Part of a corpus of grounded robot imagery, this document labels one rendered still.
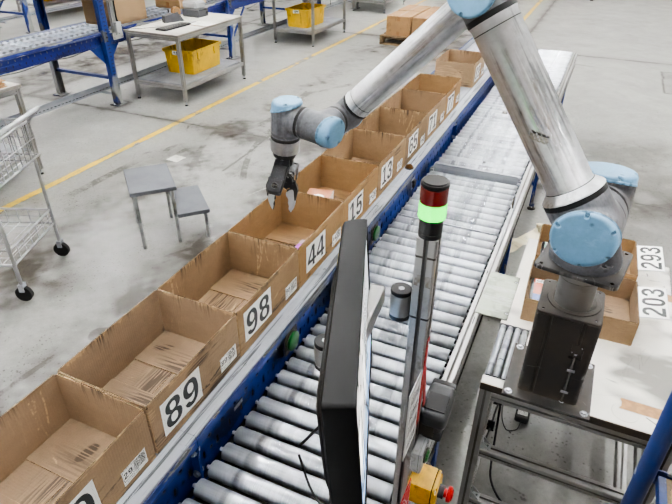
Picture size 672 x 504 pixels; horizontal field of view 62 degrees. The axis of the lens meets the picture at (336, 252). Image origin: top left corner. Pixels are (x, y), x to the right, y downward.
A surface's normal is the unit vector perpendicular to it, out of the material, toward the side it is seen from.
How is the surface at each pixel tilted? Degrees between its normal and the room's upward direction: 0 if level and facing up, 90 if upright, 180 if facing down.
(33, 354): 0
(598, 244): 93
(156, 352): 1
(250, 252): 89
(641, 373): 0
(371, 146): 89
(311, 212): 89
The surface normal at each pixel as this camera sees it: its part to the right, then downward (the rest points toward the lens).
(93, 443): 0.00, -0.85
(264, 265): -0.41, 0.47
